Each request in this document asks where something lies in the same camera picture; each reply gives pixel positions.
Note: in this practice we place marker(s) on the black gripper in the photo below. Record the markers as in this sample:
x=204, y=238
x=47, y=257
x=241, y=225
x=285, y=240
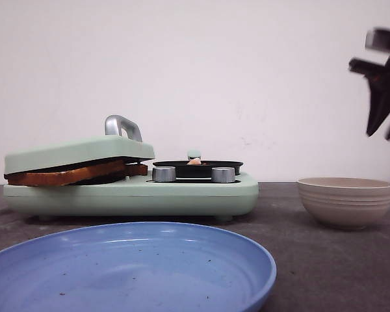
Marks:
x=379, y=99

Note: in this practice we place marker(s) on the beige ribbed bowl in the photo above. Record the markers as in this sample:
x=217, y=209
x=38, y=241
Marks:
x=345, y=202

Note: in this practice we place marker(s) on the orange shrimp pieces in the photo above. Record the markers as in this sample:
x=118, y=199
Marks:
x=194, y=161

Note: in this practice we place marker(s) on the white bread slice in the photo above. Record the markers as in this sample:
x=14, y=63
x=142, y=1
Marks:
x=136, y=169
x=66, y=177

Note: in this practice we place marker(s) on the breakfast maker hinged lid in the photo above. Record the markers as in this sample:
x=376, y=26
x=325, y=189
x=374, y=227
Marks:
x=122, y=138

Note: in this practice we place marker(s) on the right silver control knob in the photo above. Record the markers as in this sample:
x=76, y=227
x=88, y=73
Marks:
x=223, y=175

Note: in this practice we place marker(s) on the silver control knob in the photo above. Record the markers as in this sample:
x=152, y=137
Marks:
x=223, y=175
x=164, y=174

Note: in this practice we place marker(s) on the black round frying pan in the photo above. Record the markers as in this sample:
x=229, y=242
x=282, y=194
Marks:
x=203, y=170

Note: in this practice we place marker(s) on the left silver control knob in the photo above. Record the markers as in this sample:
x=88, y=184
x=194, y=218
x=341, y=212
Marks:
x=164, y=174

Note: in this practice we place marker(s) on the blue round plate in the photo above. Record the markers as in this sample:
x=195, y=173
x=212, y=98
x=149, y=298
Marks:
x=141, y=266

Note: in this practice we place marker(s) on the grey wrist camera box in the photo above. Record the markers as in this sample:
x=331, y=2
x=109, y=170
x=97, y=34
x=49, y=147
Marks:
x=378, y=39

